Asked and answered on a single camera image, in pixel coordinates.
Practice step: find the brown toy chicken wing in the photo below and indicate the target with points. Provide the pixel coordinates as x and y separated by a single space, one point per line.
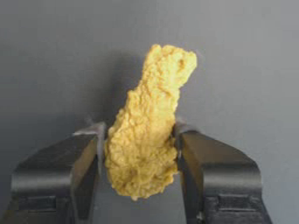
147 131

